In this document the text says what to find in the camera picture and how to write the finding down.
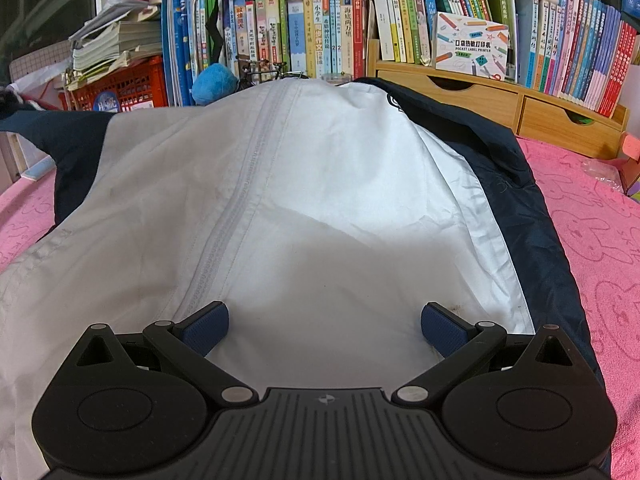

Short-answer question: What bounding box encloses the red plastic crate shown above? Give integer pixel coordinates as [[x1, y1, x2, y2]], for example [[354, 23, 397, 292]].
[[58, 55, 168, 113]]

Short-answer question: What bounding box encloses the white and navy jacket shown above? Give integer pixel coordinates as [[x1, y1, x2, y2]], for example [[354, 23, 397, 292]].
[[1, 79, 597, 479]]

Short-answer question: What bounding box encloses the pink toy house frame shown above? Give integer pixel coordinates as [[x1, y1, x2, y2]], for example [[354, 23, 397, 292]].
[[620, 132, 640, 192]]

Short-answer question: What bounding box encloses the white pencil pattern box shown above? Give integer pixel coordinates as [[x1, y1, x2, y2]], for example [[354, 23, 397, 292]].
[[432, 12, 510, 81]]

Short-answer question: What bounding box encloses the pink bunny table mat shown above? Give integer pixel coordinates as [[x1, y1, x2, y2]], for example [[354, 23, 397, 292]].
[[0, 136, 640, 480]]

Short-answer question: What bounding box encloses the wooden drawer organizer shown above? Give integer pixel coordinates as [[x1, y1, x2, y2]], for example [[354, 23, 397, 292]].
[[366, 39, 629, 159]]

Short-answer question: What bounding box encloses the stack of papers and booklets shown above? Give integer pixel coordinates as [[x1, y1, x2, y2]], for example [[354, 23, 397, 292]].
[[64, 0, 162, 91]]

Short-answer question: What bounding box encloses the blue plush ball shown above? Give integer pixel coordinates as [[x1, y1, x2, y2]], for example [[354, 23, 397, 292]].
[[192, 63, 239, 106]]

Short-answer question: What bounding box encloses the row of upright books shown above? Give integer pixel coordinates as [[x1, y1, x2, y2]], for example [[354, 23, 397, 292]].
[[151, 0, 639, 116]]

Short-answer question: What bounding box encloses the miniature black bicycle model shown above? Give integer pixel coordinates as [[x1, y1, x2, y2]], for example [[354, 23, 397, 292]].
[[236, 58, 308, 91]]

